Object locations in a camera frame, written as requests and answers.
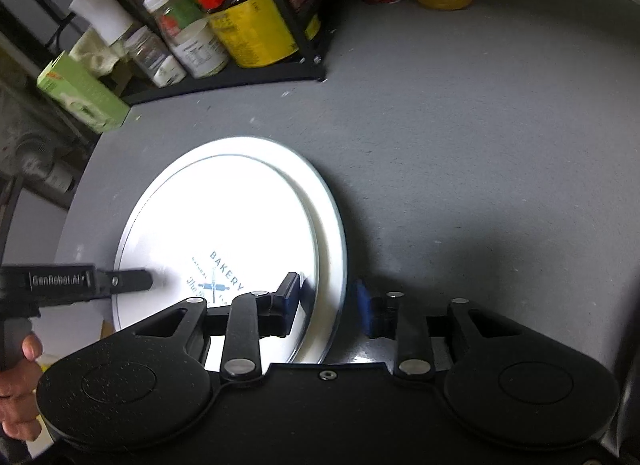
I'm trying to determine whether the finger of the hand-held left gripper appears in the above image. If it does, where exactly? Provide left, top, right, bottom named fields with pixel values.
left=95, top=268, right=156, bottom=297

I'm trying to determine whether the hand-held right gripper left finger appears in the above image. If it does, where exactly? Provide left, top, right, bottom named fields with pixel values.
left=120, top=271, right=303, bottom=381

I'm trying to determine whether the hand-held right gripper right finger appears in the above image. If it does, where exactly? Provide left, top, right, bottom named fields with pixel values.
left=351, top=279, right=546, bottom=380

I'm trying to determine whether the white plate with script print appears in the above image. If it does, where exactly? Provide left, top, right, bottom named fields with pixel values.
left=111, top=135, right=349, bottom=367

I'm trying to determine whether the white plate with bakery print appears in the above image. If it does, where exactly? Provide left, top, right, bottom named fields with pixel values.
left=116, top=152, right=322, bottom=362

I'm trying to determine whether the person's left hand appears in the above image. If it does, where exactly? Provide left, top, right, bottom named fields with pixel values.
left=0, top=333, right=44, bottom=442

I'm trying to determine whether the grey metal fixture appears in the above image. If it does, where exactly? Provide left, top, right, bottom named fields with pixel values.
left=10, top=138, right=81, bottom=196

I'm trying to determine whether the green carton box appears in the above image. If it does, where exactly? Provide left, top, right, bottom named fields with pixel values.
left=36, top=50, right=132, bottom=134

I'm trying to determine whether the black metal rack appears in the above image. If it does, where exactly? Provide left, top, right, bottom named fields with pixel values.
left=107, top=0, right=328, bottom=105

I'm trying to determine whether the small clear spice jar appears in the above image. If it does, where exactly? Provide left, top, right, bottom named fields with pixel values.
left=122, top=25, right=188, bottom=87

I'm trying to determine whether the cream crumpled cloth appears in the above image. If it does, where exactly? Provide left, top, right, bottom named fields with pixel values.
left=70, top=28, right=126, bottom=78

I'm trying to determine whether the white jar with green label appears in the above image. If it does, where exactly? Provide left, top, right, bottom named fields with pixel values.
left=142, top=0, right=231, bottom=79

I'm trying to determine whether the dark jug with yellow label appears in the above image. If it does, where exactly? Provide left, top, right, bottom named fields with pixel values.
left=167, top=0, right=300, bottom=69

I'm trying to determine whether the white plastic container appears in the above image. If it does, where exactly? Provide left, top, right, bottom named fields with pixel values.
left=67, top=0, right=136, bottom=46

